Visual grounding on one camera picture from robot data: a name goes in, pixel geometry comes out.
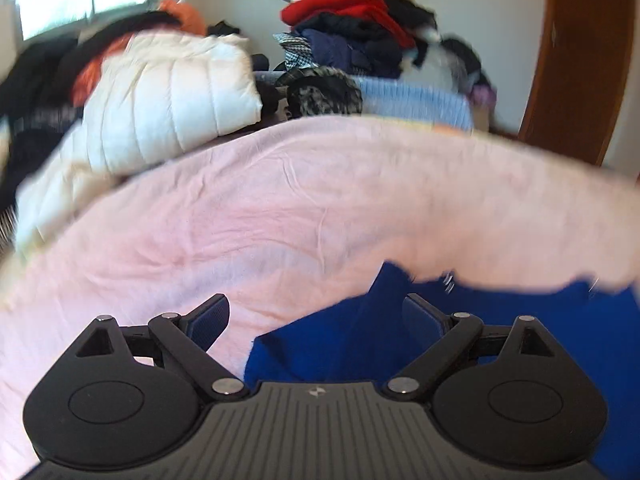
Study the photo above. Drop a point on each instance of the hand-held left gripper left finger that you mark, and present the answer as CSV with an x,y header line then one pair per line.
x,y
210,317

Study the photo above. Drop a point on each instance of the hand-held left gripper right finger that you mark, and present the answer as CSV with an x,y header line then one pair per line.
x,y
422,317

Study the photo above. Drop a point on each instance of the blue beaded sweater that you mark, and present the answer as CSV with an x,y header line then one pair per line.
x,y
350,340

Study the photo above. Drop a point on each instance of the pink bed sheet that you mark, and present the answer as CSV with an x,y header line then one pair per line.
x,y
250,210

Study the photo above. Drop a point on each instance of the light blue knit garment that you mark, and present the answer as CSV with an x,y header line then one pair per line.
x,y
415,102

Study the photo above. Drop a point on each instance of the white quilted jacket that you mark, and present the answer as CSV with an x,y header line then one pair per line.
x,y
165,105

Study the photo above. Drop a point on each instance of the black grey patterned scarf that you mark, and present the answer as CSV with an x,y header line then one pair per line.
x,y
320,91

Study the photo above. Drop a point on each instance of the black white checkered cloth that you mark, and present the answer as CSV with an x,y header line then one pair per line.
x,y
296,50

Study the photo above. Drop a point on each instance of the dark navy garments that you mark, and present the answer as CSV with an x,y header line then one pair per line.
x,y
350,45

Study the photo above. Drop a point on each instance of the brown wooden door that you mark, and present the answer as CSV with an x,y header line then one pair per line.
x,y
575,60

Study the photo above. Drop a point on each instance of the orange garment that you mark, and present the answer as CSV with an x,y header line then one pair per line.
x,y
186,16

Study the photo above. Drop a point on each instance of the black clothing heap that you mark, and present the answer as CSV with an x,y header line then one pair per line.
x,y
35,70

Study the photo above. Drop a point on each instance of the red garment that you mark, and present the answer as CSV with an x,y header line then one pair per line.
x,y
350,5

